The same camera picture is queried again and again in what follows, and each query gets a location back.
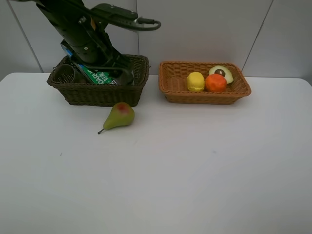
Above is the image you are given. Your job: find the dark green pump bottle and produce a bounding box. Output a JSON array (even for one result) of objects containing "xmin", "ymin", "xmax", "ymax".
[{"xmin": 113, "ymin": 70, "xmax": 134, "ymax": 86}]

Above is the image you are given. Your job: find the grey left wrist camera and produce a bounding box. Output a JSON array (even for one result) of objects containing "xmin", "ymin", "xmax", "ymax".
[{"xmin": 91, "ymin": 3, "xmax": 138, "ymax": 29}]

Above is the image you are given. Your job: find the translucent pink plastic cup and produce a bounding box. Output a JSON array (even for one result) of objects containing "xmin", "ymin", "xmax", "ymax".
[{"xmin": 53, "ymin": 64, "xmax": 87, "ymax": 84}]

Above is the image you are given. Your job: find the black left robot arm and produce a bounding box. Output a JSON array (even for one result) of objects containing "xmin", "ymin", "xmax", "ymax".
[{"xmin": 35, "ymin": 0, "xmax": 134, "ymax": 85}]

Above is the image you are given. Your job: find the blue green toothpaste box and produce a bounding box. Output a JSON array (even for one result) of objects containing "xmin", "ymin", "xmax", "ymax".
[{"xmin": 60, "ymin": 40, "xmax": 117, "ymax": 85}]

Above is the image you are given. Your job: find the dark brown wicker basket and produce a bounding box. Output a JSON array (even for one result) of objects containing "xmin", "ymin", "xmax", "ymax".
[{"xmin": 47, "ymin": 55, "xmax": 150, "ymax": 107}]

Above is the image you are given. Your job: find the yellow lemon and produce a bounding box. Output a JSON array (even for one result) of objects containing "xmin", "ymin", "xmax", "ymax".
[{"xmin": 187, "ymin": 72, "xmax": 205, "ymax": 92}]

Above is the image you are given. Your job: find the orange tangerine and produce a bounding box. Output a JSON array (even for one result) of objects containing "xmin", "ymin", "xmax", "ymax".
[{"xmin": 205, "ymin": 74, "xmax": 227, "ymax": 92}]

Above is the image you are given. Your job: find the halved avocado with pit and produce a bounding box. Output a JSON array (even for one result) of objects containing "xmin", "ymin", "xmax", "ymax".
[{"xmin": 209, "ymin": 65, "xmax": 234, "ymax": 84}]

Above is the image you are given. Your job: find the green red pear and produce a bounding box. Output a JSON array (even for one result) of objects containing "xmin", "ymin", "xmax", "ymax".
[{"xmin": 98, "ymin": 102, "xmax": 135, "ymax": 134}]

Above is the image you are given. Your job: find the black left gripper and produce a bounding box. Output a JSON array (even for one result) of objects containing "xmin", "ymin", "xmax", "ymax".
[{"xmin": 52, "ymin": 14, "xmax": 133, "ymax": 74}]

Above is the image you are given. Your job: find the orange wicker basket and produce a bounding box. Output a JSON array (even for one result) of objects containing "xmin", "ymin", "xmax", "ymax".
[{"xmin": 158, "ymin": 61, "xmax": 252, "ymax": 105}]

